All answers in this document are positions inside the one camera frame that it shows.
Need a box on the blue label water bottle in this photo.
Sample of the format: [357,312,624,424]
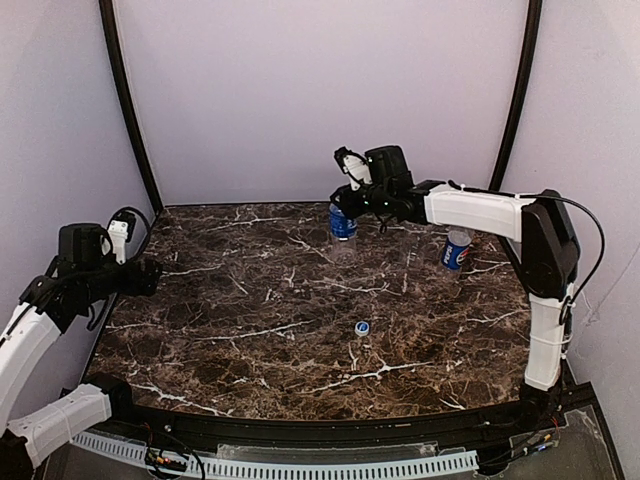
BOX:
[329,203,357,263]

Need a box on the white blue bottle cap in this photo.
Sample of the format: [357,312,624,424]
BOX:
[354,321,370,337]

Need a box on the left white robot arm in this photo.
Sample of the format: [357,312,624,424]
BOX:
[1,218,162,479]

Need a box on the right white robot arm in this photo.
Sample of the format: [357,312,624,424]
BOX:
[331,145,580,394]

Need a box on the pepsi label bottle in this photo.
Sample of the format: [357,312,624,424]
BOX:
[440,227,474,274]

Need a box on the small circuit board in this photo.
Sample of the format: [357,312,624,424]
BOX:
[143,447,187,473]

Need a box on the black left camera cable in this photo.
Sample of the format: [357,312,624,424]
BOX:
[84,205,154,331]

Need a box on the white slotted cable duct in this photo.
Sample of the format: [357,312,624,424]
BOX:
[50,431,479,480]

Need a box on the black left corner post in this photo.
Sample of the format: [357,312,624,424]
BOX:
[98,0,164,214]

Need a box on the black corner post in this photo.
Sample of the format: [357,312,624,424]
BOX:
[98,0,164,214]
[488,0,543,191]

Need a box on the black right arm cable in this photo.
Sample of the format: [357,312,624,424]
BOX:
[544,194,607,321]

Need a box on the black right corner post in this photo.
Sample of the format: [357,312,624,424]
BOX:
[488,0,543,191]

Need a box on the black front table rail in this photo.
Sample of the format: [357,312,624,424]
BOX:
[104,402,534,450]

